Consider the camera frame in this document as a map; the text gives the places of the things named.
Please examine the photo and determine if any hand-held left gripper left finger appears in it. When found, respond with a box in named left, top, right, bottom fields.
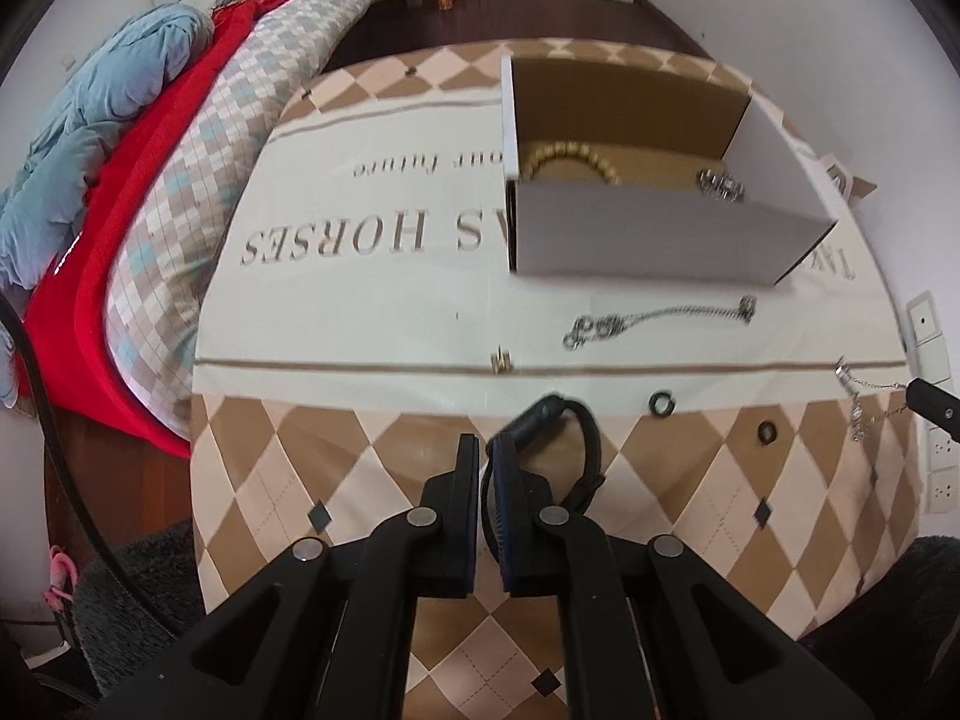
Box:
left=97, top=433, right=481, bottom=720

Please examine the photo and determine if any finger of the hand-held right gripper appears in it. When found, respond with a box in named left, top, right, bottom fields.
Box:
left=905, top=379, right=960, bottom=445

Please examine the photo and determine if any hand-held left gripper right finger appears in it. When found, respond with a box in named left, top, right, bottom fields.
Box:
left=486, top=435, right=880, bottom=720

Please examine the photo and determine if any thin silver necklace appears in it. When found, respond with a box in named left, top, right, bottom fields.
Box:
left=834, top=355, right=913, bottom=443

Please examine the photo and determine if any black strap bracelet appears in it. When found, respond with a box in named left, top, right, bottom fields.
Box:
left=482, top=393, right=608, bottom=565

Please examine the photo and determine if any white cardboard box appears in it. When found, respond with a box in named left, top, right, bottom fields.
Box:
left=499, top=54, right=840, bottom=288

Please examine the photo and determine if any beige diamond-pattern tablecloth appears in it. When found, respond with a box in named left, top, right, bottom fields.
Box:
left=187, top=37, right=925, bottom=720

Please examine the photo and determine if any dark grey fuzzy cushion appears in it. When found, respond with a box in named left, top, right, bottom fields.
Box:
left=801, top=535, right=960, bottom=720
left=70, top=517, right=212, bottom=700

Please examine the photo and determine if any brown cardboard piece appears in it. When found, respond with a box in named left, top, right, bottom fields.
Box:
left=820, top=152, right=880, bottom=205

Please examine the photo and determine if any checkered beige quilt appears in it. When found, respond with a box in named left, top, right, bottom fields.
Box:
left=103, top=0, right=415, bottom=441

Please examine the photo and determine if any pink object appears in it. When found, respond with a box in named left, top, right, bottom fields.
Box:
left=43, top=544, right=81, bottom=622

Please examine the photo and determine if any red blanket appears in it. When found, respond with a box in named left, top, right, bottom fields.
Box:
left=25, top=0, right=400, bottom=460

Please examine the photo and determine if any blue quilt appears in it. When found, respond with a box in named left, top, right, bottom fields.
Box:
left=0, top=0, right=392, bottom=410

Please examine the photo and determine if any silver chain bracelet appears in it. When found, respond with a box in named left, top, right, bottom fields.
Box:
left=562, top=294, right=759, bottom=352

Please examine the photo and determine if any silver link bracelet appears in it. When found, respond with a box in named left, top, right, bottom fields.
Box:
left=697, top=168, right=746, bottom=204

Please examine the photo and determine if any black cable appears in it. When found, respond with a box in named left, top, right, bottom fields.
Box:
left=0, top=292, right=205, bottom=640

